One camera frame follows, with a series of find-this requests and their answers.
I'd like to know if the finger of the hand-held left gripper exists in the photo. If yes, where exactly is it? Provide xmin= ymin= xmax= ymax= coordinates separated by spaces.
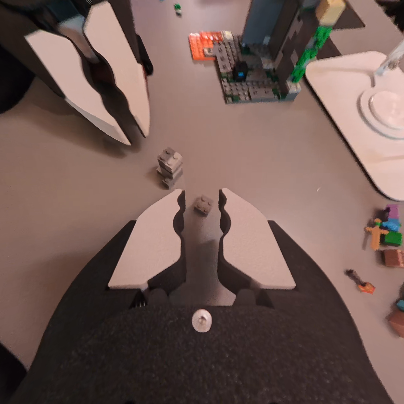
xmin=83 ymin=1 xmax=151 ymax=138
xmin=25 ymin=27 xmax=132 ymax=146

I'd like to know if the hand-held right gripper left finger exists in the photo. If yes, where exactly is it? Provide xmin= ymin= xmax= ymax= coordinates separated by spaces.
xmin=108 ymin=189 xmax=187 ymax=290

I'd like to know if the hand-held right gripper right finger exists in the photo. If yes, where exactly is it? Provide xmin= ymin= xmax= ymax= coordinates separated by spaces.
xmin=218 ymin=188 xmax=297 ymax=290

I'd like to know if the dark grey toy brick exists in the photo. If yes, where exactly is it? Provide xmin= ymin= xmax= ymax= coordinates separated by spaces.
xmin=193 ymin=196 xmax=214 ymax=217

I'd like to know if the grey toy brick stack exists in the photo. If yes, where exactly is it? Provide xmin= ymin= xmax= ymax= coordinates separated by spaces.
xmin=156 ymin=147 xmax=184 ymax=190

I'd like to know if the scatter of small toy pieces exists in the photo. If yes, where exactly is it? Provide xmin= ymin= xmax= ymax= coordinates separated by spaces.
xmin=158 ymin=0 xmax=184 ymax=17

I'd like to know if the toy torch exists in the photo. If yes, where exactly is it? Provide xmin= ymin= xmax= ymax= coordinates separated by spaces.
xmin=344 ymin=268 xmax=376 ymax=295

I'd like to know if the gold toy sword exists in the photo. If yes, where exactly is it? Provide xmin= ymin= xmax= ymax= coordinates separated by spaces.
xmin=364 ymin=218 xmax=389 ymax=251

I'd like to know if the toy brick cave model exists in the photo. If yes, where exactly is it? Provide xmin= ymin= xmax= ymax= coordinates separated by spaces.
xmin=188 ymin=0 xmax=347 ymax=105

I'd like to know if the purple green toy figure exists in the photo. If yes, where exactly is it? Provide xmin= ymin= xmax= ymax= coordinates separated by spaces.
xmin=380 ymin=203 xmax=403 ymax=247

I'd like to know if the brown toy chest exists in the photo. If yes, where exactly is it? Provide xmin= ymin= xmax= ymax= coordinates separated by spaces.
xmin=383 ymin=249 xmax=404 ymax=269

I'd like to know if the blue toy figure brown head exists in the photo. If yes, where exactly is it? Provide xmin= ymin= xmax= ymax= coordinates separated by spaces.
xmin=387 ymin=298 xmax=404 ymax=339

